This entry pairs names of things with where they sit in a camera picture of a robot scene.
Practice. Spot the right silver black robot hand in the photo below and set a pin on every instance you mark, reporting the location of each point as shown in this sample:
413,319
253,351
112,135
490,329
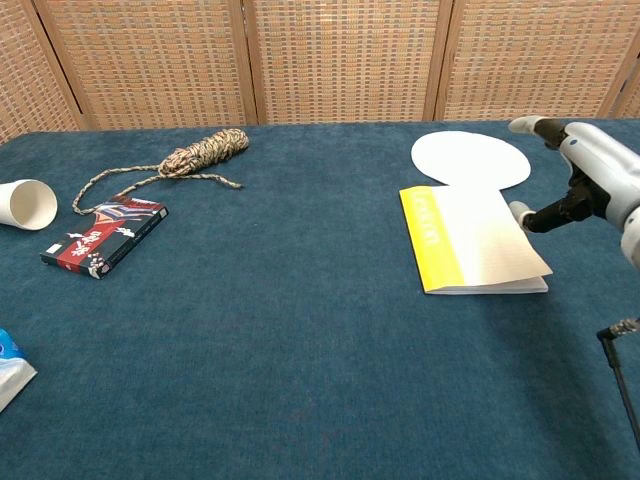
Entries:
600,155

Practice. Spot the woven bamboo folding screen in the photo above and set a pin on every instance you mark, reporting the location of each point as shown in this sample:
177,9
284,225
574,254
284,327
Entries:
150,60

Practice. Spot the blue white tissue pack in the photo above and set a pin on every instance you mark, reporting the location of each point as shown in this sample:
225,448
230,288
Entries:
10,375

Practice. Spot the black red printed box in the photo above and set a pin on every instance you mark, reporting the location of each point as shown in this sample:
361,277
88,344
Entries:
100,240

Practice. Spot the dark teal table cloth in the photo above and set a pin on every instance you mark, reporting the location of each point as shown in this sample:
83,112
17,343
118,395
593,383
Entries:
250,375

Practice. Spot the white paper cup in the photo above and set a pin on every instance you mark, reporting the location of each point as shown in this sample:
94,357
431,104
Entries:
30,205

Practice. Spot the white lined yellow-cover notebook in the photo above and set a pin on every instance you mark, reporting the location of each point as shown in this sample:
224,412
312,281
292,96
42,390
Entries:
475,240

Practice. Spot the white paper plate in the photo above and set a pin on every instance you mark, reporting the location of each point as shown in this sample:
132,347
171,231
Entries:
470,157

